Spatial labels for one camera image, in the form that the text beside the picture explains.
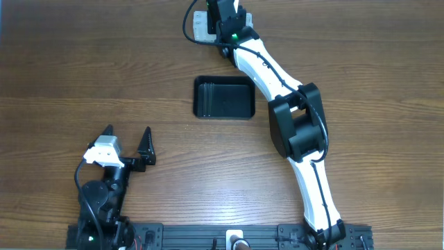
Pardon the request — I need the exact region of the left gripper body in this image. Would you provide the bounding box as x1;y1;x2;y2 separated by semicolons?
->
121;156;147;173

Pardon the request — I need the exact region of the black tray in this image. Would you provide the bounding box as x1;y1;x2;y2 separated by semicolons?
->
192;75;257;121

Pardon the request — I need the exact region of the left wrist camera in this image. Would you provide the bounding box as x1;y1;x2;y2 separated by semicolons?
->
82;135;125;169

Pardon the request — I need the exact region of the mounting rail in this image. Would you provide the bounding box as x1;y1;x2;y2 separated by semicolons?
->
66;224;375;250

